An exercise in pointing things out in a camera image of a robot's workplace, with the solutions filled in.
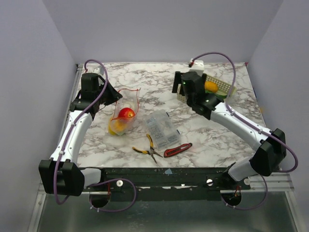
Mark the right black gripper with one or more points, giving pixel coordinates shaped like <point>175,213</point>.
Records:
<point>177,82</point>

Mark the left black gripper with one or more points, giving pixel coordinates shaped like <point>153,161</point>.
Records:
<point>114,95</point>

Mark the clear zip top bag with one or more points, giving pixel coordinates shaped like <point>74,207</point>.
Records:
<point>130,99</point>

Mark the red toy apple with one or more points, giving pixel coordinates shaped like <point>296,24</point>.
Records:
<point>126,113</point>

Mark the yellow toy bell pepper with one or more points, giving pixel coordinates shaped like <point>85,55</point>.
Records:
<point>118,126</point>

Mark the yellow toy mango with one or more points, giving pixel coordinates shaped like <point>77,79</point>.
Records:
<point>111,129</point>

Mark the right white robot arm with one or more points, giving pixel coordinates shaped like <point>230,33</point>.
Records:
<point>267,144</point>

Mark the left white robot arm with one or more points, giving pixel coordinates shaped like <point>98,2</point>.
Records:
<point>60,173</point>

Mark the orange toy lemon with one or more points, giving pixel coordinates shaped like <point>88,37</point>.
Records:
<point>211,86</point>

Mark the green toy chili pepper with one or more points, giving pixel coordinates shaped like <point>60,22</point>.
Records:
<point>219,95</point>

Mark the beige perforated plastic basket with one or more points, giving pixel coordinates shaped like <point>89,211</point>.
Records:
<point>222,85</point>

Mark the clear plastic parts box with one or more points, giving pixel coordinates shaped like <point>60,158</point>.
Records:
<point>161,129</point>

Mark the red black utility knife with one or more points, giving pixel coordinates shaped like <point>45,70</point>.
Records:
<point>177,150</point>

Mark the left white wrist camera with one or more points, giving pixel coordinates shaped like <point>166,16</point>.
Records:
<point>98,70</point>

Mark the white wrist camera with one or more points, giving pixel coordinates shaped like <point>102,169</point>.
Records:
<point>98,70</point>
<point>197,66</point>

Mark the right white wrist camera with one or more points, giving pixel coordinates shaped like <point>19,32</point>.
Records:
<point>197,66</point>

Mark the yellow handled pliers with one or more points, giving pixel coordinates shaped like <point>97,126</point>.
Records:
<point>151,151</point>

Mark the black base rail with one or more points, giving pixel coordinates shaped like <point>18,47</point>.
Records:
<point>165,184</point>

